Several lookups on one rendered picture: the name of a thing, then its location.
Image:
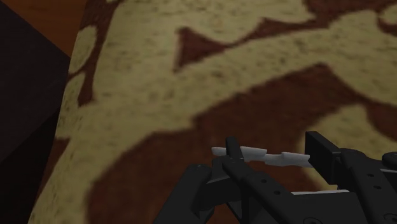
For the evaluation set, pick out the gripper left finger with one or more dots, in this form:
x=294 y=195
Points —
x=248 y=183

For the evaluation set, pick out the beige and red patterned rug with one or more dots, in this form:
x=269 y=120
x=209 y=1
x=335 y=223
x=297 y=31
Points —
x=217 y=93

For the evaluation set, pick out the white notched piece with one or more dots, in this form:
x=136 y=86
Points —
x=291 y=158

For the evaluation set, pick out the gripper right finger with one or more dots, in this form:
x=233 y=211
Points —
x=366 y=176

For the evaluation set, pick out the dark furniture block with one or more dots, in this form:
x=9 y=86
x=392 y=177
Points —
x=24 y=108

